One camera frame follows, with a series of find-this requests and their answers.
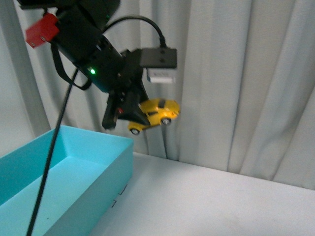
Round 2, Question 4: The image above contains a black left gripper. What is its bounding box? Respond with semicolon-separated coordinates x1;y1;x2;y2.
84;37;150;129

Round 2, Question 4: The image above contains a yellow toy car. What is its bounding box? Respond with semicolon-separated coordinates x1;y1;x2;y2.
128;98;181;135

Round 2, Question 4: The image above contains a turquoise plastic storage box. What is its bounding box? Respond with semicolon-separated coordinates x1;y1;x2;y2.
0;126;133;236

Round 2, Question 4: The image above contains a grey pleated curtain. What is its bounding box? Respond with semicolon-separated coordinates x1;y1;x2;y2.
0;0;315;190

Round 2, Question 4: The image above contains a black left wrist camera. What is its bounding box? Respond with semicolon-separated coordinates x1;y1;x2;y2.
140;48;177;84

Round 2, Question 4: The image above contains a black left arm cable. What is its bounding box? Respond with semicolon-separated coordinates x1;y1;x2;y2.
25;15;167;236

